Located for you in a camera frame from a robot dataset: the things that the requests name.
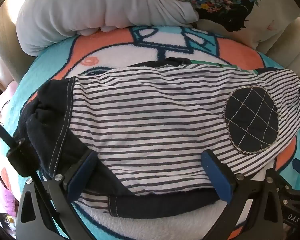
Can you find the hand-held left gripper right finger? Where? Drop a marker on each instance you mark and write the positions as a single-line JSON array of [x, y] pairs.
[[218, 178]]

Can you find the purple pink cloth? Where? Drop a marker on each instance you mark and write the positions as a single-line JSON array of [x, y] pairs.
[[6, 200]]

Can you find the striped pants with navy patch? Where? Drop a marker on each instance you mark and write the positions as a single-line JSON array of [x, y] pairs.
[[150, 120]]

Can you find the cartoon printed blanket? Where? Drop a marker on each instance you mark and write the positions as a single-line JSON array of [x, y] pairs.
[[165, 55]]

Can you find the floral printed pillow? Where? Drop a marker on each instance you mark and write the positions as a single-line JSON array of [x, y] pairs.
[[240, 2]]

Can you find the white cloth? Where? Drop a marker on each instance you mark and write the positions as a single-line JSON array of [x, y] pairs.
[[7, 100]]

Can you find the white pillow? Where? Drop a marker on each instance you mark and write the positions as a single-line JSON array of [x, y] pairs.
[[90, 7]]

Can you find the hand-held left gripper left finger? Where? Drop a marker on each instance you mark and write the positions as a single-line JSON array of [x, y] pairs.
[[82, 176]]

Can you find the beige sofa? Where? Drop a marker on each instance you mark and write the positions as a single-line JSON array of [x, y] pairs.
[[285, 45]]

